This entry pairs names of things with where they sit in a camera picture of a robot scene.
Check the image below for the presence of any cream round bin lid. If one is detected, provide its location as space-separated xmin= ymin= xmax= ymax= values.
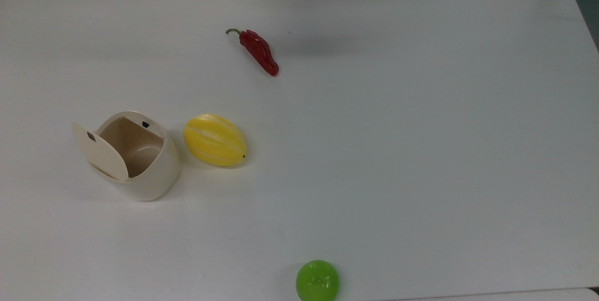
xmin=71 ymin=122 xmax=129 ymax=182

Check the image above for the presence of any cream plastic garbage bin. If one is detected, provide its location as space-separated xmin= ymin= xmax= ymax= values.
xmin=91 ymin=111 xmax=182 ymax=202

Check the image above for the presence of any red toy chili pepper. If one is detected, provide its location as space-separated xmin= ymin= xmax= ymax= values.
xmin=226 ymin=28 xmax=280 ymax=77

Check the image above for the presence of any yellow striped toy melon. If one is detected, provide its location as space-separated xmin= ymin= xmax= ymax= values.
xmin=183 ymin=113 xmax=247 ymax=167

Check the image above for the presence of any green toy apple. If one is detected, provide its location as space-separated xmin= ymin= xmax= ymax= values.
xmin=295 ymin=259 xmax=340 ymax=301

